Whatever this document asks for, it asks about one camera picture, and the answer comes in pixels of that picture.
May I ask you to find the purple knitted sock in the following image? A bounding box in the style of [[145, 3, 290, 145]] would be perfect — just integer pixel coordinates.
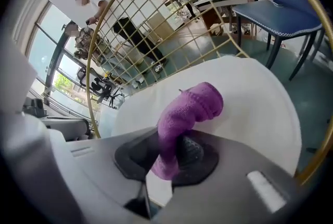
[[150, 81, 225, 181]]

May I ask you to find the wooden cabinet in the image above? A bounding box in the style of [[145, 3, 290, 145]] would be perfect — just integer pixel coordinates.
[[149, 13, 174, 43]]

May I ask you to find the white-topped wooden table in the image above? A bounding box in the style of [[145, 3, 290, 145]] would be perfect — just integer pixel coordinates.
[[193, 0, 254, 36]]

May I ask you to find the gold wire round chair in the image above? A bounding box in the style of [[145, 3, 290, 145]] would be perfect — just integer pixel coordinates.
[[86, 0, 333, 188]]

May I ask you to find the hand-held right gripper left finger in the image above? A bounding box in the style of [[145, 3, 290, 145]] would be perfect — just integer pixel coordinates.
[[15, 123, 160, 224]]

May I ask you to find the black swivel office chair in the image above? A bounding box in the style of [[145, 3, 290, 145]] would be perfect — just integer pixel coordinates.
[[77, 66, 123, 109]]

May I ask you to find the large glass window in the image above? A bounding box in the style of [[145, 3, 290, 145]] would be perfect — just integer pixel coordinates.
[[25, 0, 105, 115]]

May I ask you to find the blue upholstered chair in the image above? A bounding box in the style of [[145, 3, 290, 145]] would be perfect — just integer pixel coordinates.
[[232, 0, 329, 82]]

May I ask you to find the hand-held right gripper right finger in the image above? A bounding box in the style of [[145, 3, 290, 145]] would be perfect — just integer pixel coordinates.
[[155, 129, 311, 224]]

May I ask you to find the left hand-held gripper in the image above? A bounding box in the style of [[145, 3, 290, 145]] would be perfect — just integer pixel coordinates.
[[0, 43, 91, 141]]

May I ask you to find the white round cushion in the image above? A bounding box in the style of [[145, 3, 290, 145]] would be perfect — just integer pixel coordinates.
[[111, 55, 303, 207]]

